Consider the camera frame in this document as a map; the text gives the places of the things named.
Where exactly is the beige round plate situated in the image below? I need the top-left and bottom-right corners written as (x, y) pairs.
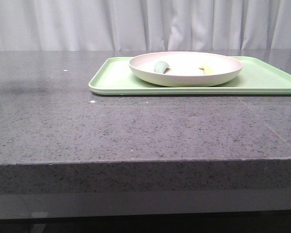
top-left (129, 51), bottom-right (243, 87)

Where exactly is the yellow plastic fork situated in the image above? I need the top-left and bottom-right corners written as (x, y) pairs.
top-left (199, 65), bottom-right (214, 75)

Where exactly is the green spoon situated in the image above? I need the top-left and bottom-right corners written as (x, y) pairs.
top-left (154, 61), bottom-right (170, 74)

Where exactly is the light green plastic tray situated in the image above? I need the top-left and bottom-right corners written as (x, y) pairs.
top-left (88, 56), bottom-right (291, 96)

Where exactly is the white pleated curtain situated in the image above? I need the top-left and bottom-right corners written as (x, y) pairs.
top-left (0, 0), bottom-right (291, 51)

